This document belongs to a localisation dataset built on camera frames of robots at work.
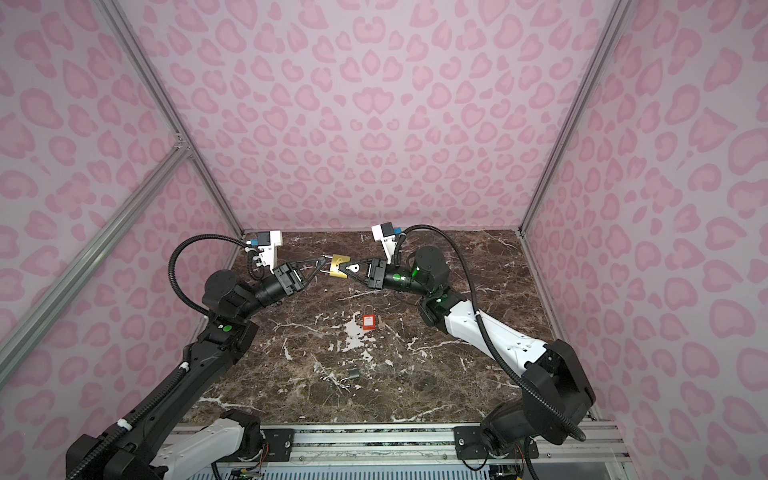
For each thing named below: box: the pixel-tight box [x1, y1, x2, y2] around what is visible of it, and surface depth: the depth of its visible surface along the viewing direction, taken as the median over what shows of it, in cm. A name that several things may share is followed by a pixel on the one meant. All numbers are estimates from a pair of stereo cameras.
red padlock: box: [362, 304, 377, 331], surface depth 96 cm
